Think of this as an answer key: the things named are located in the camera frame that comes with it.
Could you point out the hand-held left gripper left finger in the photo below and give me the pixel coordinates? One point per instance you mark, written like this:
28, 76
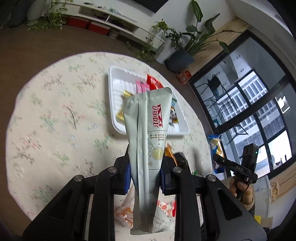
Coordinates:
127, 178

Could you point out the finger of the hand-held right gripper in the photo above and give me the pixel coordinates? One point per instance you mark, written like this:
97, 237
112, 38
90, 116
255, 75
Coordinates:
220, 160

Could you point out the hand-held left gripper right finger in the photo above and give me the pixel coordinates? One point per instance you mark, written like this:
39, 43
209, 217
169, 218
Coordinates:
163, 180

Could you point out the blue and yellow snack packet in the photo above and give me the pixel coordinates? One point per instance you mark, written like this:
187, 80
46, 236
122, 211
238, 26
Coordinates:
215, 148

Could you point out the red and white snack packet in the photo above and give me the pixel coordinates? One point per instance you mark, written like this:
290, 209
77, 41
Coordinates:
166, 207

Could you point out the black triangular snack packet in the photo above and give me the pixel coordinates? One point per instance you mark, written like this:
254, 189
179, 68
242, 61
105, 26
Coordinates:
182, 160

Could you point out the orange snack packet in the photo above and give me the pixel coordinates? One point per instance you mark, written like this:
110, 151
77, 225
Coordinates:
168, 151

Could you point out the clear packet with orange print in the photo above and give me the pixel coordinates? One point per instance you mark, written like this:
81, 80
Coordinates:
124, 213

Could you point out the long pale green packet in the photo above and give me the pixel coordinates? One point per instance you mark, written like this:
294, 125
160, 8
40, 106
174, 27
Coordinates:
143, 139

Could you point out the brown foil candy packet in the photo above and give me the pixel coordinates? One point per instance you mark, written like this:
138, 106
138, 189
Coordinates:
120, 115

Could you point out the pink snack packet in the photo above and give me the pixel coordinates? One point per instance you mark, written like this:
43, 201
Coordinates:
141, 87

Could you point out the white plastic tray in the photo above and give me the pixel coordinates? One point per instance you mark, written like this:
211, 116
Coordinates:
115, 83

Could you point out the person's right forearm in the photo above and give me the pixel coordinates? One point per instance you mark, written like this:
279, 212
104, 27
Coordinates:
249, 207

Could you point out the person's right hand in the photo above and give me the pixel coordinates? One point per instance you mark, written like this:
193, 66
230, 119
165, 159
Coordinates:
245, 192

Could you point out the black balcony chair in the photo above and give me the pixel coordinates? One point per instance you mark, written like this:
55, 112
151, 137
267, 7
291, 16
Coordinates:
214, 82

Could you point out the red gift bag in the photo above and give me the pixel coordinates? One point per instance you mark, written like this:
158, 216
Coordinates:
183, 77

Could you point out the black framed glass door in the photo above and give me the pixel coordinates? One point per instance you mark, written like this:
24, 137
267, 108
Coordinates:
219, 56

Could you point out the large-leaf plant in dark pot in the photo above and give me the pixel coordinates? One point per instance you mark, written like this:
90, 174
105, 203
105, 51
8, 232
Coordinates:
179, 61

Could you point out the plant in smooth white pot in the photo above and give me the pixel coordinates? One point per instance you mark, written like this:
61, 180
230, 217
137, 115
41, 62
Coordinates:
165, 53

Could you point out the small flower pot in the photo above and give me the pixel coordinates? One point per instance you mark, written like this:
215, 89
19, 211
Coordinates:
114, 33

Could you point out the trailing green plant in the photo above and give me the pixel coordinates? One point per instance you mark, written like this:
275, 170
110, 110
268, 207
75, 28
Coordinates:
159, 26
50, 22

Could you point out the white television console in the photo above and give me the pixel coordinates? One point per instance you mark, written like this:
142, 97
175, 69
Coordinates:
143, 30

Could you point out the red storage box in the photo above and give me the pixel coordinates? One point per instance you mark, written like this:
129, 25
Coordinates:
77, 22
98, 27

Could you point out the plant in white ribbed pot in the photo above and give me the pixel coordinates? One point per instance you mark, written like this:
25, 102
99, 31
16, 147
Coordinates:
35, 9

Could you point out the leafy tree in dark pot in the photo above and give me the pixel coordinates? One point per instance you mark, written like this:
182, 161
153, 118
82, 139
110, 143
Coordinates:
16, 16

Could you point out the wall television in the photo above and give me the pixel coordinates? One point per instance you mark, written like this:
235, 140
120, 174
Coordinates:
150, 3

